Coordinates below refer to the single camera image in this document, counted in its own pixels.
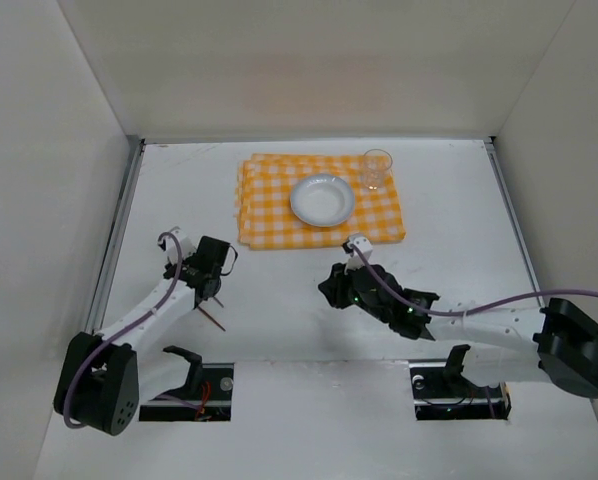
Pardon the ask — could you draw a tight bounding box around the copper fork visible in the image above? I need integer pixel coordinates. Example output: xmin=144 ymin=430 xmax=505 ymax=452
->
xmin=196 ymin=296 xmax=227 ymax=332

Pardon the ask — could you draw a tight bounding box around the yellow white checkered cloth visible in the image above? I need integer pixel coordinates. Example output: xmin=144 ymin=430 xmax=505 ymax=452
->
xmin=235 ymin=153 xmax=406 ymax=250

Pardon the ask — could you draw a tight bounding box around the white ceramic plate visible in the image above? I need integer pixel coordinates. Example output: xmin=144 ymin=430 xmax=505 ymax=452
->
xmin=290 ymin=174 xmax=356 ymax=228

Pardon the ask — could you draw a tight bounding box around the clear drinking glass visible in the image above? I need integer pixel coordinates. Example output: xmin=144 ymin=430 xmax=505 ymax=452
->
xmin=362 ymin=149 xmax=393 ymax=190

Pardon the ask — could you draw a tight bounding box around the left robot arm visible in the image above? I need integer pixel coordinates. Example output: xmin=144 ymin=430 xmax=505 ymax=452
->
xmin=53 ymin=228 xmax=238 ymax=436

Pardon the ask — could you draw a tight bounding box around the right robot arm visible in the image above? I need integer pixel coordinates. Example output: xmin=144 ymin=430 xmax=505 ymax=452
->
xmin=318 ymin=263 xmax=598 ymax=399

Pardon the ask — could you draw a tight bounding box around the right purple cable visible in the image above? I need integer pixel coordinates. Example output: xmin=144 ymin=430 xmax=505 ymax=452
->
xmin=348 ymin=244 xmax=598 ymax=419

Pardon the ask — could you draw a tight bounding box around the purple cable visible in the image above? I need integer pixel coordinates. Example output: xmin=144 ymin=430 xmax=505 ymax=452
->
xmin=61 ymin=232 xmax=185 ymax=430
xmin=348 ymin=244 xmax=598 ymax=419

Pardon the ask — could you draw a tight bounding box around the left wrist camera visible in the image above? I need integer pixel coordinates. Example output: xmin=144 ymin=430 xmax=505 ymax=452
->
xmin=157 ymin=226 xmax=196 ymax=262

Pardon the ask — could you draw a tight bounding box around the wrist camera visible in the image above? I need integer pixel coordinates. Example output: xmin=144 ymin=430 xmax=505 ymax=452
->
xmin=342 ymin=233 xmax=373 ymax=259
xmin=157 ymin=226 xmax=196 ymax=262

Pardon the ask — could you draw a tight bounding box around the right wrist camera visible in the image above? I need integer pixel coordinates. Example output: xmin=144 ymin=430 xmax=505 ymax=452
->
xmin=342 ymin=233 xmax=373 ymax=259

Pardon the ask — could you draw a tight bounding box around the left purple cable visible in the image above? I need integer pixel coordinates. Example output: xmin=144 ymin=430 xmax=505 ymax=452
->
xmin=61 ymin=232 xmax=185 ymax=430

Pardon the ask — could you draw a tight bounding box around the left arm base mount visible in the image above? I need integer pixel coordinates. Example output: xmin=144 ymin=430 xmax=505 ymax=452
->
xmin=137 ymin=346 xmax=235 ymax=422

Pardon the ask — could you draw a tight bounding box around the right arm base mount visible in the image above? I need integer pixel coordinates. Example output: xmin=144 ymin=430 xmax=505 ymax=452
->
xmin=409 ymin=345 xmax=511 ymax=421

